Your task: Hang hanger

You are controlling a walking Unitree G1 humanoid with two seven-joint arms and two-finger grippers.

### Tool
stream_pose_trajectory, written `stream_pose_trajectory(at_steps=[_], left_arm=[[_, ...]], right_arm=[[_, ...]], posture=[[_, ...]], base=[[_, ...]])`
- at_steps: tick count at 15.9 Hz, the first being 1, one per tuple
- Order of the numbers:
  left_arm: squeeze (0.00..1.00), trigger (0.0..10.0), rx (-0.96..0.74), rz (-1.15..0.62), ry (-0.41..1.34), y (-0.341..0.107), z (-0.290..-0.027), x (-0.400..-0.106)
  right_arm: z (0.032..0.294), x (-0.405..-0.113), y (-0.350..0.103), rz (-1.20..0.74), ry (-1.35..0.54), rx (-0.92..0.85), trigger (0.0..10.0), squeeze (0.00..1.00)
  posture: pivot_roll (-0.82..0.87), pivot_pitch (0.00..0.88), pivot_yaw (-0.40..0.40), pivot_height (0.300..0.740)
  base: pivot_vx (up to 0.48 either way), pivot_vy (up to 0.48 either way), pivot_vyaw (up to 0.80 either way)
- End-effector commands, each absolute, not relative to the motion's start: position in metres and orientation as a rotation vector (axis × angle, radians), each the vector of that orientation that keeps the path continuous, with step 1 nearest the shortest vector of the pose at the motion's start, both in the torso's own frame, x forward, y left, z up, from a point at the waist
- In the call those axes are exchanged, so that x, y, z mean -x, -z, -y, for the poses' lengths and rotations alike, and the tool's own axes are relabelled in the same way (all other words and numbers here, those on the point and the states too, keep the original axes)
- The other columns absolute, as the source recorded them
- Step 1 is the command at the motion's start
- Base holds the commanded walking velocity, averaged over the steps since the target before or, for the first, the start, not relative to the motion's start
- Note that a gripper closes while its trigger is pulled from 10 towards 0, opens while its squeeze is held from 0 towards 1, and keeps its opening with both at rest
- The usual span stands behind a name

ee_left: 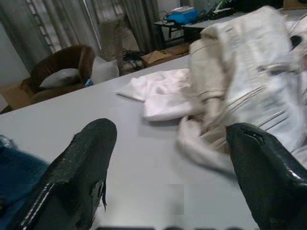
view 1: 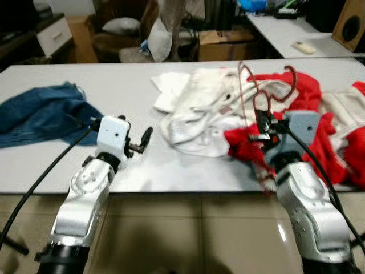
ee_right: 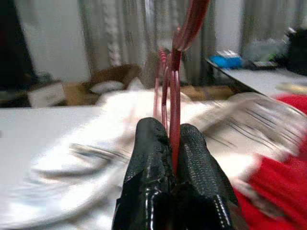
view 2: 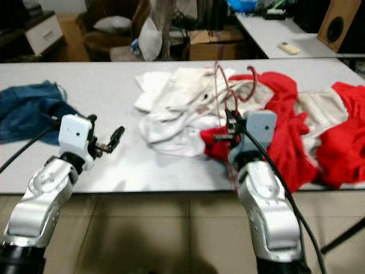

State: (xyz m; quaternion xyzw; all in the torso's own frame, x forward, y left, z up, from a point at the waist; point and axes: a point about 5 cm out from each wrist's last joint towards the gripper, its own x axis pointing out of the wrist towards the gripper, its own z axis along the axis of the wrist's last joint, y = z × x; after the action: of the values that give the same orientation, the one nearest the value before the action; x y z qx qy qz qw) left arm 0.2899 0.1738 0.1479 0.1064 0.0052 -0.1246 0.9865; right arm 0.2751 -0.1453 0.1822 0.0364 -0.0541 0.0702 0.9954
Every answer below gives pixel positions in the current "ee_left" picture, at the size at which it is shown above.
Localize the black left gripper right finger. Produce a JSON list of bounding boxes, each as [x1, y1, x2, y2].
[[224, 122, 307, 230]]

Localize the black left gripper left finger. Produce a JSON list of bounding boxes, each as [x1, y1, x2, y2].
[[19, 118, 118, 230]]

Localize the blue denim jacket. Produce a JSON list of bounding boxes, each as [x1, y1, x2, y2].
[[0, 134, 50, 230]]

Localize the beige white jacket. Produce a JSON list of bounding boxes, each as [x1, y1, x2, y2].
[[177, 5, 307, 179]]

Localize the brown cardboard box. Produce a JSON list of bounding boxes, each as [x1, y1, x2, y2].
[[0, 82, 33, 115]]

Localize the grey cushion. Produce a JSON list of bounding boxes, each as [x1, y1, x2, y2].
[[39, 68, 80, 89]]

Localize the white pillow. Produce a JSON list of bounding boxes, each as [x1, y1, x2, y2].
[[92, 56, 120, 85]]

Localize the brown armchair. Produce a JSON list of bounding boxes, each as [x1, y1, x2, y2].
[[20, 45, 96, 103]]

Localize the white cotton garment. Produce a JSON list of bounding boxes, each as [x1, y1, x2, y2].
[[116, 68, 195, 122]]

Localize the beige draped cloth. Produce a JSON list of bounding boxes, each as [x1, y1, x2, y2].
[[99, 14, 141, 76]]

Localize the grey sheer curtain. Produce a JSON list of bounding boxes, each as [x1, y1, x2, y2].
[[0, 0, 168, 72]]

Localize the grey desk black legs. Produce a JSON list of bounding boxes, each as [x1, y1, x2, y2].
[[153, 7, 240, 50]]

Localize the blue plastic case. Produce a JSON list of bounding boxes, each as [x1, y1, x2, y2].
[[166, 6, 199, 25]]

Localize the black cable tangle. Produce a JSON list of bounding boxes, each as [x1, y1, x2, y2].
[[122, 47, 142, 70]]

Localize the black green cable bundle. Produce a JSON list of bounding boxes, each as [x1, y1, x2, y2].
[[208, 0, 235, 20]]

